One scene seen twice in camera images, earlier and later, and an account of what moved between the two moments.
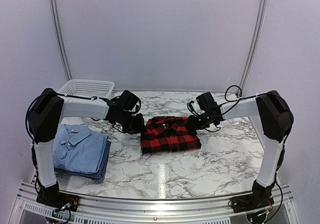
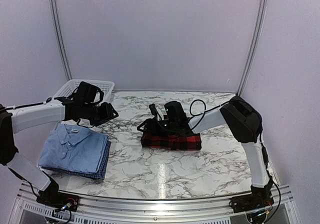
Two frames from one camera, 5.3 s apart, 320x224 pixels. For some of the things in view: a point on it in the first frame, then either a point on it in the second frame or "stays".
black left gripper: (138, 128) to (107, 114)
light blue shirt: (76, 148) stays
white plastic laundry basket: (88, 88) stays
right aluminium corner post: (260, 31) stays
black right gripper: (192, 126) to (150, 127)
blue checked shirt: (99, 175) stays
